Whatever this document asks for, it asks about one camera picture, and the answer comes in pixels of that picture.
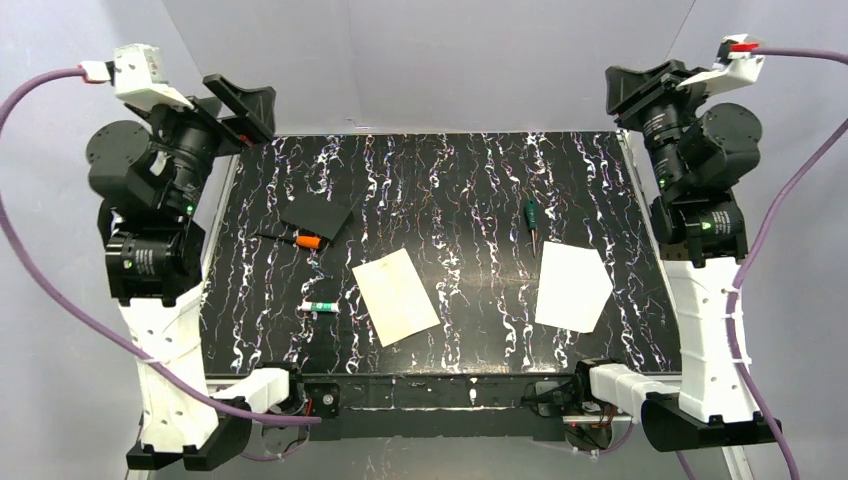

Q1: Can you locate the white green glue stick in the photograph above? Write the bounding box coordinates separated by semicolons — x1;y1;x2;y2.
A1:
297;301;340;314

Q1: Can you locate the white envelope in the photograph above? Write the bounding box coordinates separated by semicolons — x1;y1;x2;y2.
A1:
535;242;612;334

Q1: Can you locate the cream letter paper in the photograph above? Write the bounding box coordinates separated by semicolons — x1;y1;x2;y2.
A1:
352;248;440;347

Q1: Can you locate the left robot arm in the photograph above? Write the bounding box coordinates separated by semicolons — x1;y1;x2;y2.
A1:
86;74;292;471

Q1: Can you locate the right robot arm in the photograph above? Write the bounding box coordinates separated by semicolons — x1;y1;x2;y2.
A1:
570;56;782;452

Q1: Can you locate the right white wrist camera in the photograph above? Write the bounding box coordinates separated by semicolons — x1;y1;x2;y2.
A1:
676;34;765;96

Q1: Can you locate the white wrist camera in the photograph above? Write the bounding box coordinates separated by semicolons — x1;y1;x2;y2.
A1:
78;43;193;113
676;34;765;96

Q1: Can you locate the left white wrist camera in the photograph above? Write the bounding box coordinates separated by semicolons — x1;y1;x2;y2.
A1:
78;43;193;113

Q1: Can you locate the green handled screwdriver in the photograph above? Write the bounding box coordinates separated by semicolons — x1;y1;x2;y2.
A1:
524;199;538;257

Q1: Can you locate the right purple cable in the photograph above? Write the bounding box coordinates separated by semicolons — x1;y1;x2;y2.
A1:
599;46;848;480

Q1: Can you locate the purple cable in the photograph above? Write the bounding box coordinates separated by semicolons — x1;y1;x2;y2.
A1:
599;46;848;480
0;66;323;463

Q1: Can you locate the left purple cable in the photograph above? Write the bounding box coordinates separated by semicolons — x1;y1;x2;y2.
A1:
0;66;323;463

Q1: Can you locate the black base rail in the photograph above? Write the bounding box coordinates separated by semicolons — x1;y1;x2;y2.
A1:
296;374;571;441

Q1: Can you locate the aluminium table frame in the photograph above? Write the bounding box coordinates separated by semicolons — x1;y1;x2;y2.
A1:
721;446;755;480

